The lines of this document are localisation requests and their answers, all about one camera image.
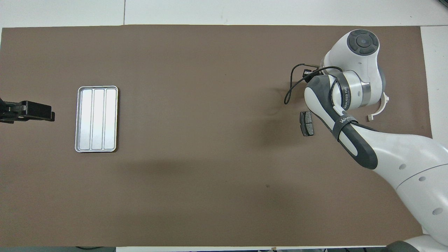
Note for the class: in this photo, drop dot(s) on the brown table mat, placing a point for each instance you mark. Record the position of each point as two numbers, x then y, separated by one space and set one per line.
210 192

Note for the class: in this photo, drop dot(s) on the white curved plastic bracket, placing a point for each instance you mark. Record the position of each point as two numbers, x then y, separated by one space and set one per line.
386 99

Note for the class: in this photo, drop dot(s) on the silver metal tray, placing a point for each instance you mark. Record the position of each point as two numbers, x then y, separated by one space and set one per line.
96 119

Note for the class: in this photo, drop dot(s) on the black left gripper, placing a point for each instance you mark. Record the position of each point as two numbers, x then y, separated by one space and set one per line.
10 111

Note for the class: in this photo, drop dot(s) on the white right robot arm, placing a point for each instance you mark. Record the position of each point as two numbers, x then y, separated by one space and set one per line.
413 161

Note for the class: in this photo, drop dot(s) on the dark rectangular brake pad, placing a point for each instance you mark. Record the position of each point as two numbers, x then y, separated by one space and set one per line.
307 123

